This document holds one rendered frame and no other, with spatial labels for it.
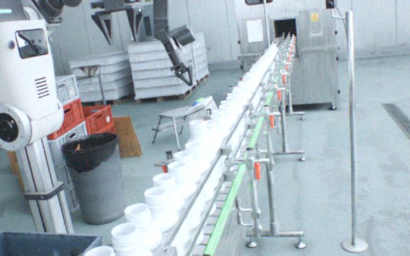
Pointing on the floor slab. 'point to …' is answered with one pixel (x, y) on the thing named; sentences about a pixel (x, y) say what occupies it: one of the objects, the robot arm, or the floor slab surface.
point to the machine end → (302, 21)
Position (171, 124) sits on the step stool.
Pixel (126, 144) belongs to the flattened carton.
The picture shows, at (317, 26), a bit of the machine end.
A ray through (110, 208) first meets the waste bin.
